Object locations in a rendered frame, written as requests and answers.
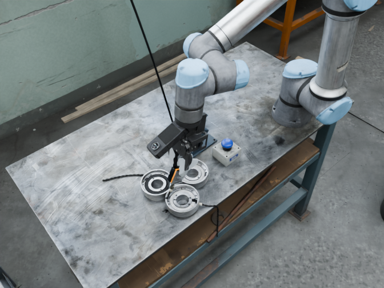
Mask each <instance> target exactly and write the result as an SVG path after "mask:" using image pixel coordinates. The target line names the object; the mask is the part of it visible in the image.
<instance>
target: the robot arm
mask: <svg viewBox="0 0 384 288"><path fill-rule="evenodd" d="M287 1H288V0H244V1H243V2H241V3H240V4H239V5H238V6H237V7H236V8H234V9H233V10H232V11H231V12H229V13H228V14H227V15H226V16H225V17H223V18H222V19H221V20H220V21H219V22H217V23H216V24H215V25H214V26H213V27H212V28H210V29H209V30H208V31H207V32H205V33H204V34H201V33H194V34H190V35H189V36H188V37H187V38H186V39H185V41H184V44H183V51H184V53H185V55H186V56H187V57H188V59H184V60H183V61H181V62H180V63H179V65H178V69H177V76H176V78H175V82H176V87H175V104H174V121H173V122H172V123H171V124H169V125H168V127H167V128H165V129H164V130H163V131H162V132H161V133H160V134H158V135H157V136H156V137H155V138H154V139H153V140H152V141H151V142H150V143H149V144H148V145H147V149H148V150H149V152H151V153H152V155H153V156H154V157H156V158H157V159H160V158H161V157H162V156H163V155H164V154H165V153H166V152H168V154H169V158H170V162H171V165H172V167H173V166H177V162H178V160H179V164H180V167H179V175H180V176H181V177H184V176H185V175H186V174H187V172H188V171H189V170H190V169H191V168H193V167H194V166H195V165H196V164H197V163H198V159H193V155H192V154H191V152H194V151H196V150H198V149H199V148H200V151H201V150H203V149H205V148H206V146H207V139H208V133H207V132H205V123H206V116H207V114H206V113H204V112H203V107H204V102H205V97H208V96H211V95H216V94H221V93H225V92H229V91H235V90H237V89H241V88H243V87H245V86H246V85H247V84H248V82H249V78H250V73H249V68H248V66H247V64H246V63H245V62H244V61H243V60H240V59H239V60H235V59H234V60H232V61H230V60H229V59H228V58H226V57H225V56H224V55H223V53H224V52H225V51H227V50H228V49H229V48H231V47H232V46H233V45H234V44H235V43H237V42H238V41H239V40H240V39H241V38H243V37H244V36H245V35H246V34H247V33H249V32H250V31H251V30H252V29H253V28H255V27H256V26H257V25H259V24H260V23H261V22H262V21H263V20H265V19H266V18H267V17H268V16H269V15H271V14H272V13H273V12H275V11H276V10H277V9H278V8H279V7H281V6H282V5H283V4H284V3H285V2H287ZM376 2H377V0H322V10H323V11H324V12H325V13H326V18H325V24H324V28H323V35H322V42H321V49H320V53H319V60H318V64H317V63H316V62H314V61H311V60H308V59H296V60H293V61H290V62H289V63H287V64H286V66H285V69H284V72H283V74H282V75H283V77H282V83H281V89H280V94H279V97H278V99H277V100H276V102H275V103H274V105H273V108H272V112H271V114H272V117H273V118H274V120H275V121H276V122H277V123H279V124H280V125H282V126H285V127H290V128H299V127H303V126H306V125H307V124H308V123H309V122H310V121H311V117H312V115H313V116H314V117H315V118H316V120H318V121H320V123H322V124H324V125H330V124H332V123H335V122H336V121H338V120H340V119H341V118H342V117H343V116H344V115H345V114H346V113H347V112H348V111H349V110H350V108H351V106H352V100H351V99H350V97H347V95H346V93H347V88H348V85H347V82H346V81H345V76H346V72H347V67H348V64H349V59H350V54H351V50H352V47H353V42H354V38H355V34H356V30H357V26H358V21H359V16H360V15H362V14H364V13H365V12H366V11H367V10H368V9H369V8H371V7H372V6H373V5H374V4H375V3H376ZM201 134H205V135H203V136H202V135H201ZM203 140H206V143H205V145H204V146H202V144H203Z"/></svg>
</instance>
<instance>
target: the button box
mask: <svg viewBox="0 0 384 288"><path fill-rule="evenodd" d="M213 157H214V158H215V159H217V160H218V161H219V162H220V163H221V164H223V165H224V166H225V167H227V166H228V165H230V164H231V163H233V162H234V161H236V160H237V159H238V158H240V157H241V148H240V147H239V146H238V145H236V144H235V143H233V146H232V147H231V148H228V149H227V148H224V147H222V145H221V142H220V143H218V144H217V145H215V146H214V147H213Z"/></svg>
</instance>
